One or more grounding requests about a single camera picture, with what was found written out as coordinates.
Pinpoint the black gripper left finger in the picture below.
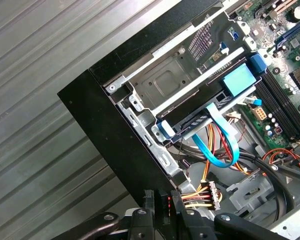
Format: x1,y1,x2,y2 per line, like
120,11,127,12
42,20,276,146
52,189,155,240

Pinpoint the black internal cable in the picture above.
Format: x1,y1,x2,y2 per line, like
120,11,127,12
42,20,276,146
179,142,297,216

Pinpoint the white board plug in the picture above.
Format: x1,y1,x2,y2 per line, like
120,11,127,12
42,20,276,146
252,107,266,121

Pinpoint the perforated metal disk bay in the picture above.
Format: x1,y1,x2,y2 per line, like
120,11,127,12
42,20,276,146
102,9,266,193

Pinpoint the grey metal drive cage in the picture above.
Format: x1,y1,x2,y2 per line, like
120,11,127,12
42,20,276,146
226,174,300,240

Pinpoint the black open PC case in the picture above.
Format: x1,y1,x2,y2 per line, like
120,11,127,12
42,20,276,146
56,0,300,240

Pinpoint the black RAM slot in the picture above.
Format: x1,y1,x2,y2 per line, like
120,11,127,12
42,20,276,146
259,72,300,140
255,74,297,141
264,69,300,137
268,67,300,133

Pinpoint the green motherboard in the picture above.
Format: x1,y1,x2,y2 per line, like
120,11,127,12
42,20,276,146
226,0,300,151

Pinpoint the hard disk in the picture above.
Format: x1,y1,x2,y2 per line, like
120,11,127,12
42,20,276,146
156,53,267,141

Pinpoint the blue expansion slot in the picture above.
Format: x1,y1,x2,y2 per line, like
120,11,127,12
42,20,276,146
274,13,300,52

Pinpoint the orange black wire bundle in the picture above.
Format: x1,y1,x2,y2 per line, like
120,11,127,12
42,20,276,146
261,147,300,176

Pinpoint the orange red yellow power wire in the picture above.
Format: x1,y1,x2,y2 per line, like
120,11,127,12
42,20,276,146
158,123,223,225

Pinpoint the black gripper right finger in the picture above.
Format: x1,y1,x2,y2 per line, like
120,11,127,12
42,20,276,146
169,189,285,240

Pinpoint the blue data wire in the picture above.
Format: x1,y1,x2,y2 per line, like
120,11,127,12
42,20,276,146
191,102,241,171

